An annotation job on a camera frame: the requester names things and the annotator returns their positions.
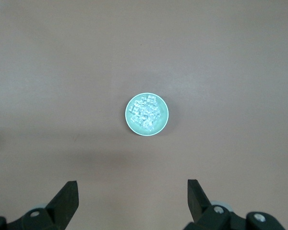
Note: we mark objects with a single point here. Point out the clear ice cubes pile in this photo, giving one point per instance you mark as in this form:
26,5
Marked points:
145,112

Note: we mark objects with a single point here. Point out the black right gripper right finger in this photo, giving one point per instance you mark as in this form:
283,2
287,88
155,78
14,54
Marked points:
199,208

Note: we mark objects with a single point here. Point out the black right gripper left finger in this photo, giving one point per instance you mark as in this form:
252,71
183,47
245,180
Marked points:
60,208

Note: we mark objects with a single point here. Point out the pale green ceramic bowl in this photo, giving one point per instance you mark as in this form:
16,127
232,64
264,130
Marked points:
132,124

